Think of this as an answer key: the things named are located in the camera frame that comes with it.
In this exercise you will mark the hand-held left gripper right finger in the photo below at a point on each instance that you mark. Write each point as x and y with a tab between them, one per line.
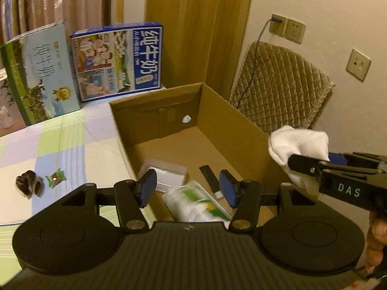
226	189

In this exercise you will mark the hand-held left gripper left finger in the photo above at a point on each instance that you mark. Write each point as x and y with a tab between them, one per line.
148	186

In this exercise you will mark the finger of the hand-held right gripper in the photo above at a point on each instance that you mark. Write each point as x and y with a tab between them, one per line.
337	159
302	161

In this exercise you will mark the white cloth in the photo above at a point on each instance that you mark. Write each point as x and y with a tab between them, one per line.
296	142

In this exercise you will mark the black silver lighter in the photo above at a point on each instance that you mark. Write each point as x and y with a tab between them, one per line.
208	176

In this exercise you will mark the clear plastic box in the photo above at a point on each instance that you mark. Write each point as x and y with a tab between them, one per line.
169	175

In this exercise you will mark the green paper box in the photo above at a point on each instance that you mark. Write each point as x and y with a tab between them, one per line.
193	202

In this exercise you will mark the brown cardboard box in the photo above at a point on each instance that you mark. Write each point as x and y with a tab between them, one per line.
235	127

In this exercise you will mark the person's right hand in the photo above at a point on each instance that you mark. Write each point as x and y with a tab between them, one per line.
376	241

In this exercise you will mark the quilted olive chair cushion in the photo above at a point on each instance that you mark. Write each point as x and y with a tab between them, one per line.
281	84

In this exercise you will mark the small green candy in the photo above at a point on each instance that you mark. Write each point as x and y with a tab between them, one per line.
55	178

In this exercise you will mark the dark brown wrapped snack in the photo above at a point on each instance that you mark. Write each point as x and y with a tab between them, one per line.
27	182

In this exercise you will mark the blue milk carton box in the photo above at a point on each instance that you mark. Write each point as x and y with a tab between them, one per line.
121	60

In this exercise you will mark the green milk carton box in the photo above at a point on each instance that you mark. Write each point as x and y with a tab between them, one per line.
45	75

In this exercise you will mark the white humidifier box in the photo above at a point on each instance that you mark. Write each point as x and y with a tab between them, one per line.
6	117

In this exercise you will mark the wooden door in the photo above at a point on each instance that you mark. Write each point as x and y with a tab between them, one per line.
196	21

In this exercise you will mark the beige curtain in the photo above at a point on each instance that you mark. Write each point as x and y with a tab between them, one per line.
45	0

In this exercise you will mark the beige wall socket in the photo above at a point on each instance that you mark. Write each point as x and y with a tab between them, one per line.
294	31
359	65

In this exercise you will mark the wall socket with plug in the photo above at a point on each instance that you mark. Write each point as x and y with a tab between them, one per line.
278	25

